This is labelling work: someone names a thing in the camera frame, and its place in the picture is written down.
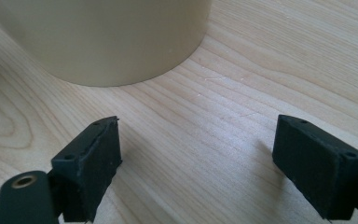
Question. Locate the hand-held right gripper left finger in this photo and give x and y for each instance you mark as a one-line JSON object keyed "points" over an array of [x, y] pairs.
{"points": [[90, 161]]}

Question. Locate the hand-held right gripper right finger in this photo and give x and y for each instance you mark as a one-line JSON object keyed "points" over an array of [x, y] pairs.
{"points": [[317, 165]]}

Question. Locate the beige paper cup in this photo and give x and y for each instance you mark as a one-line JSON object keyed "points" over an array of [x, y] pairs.
{"points": [[105, 40]]}

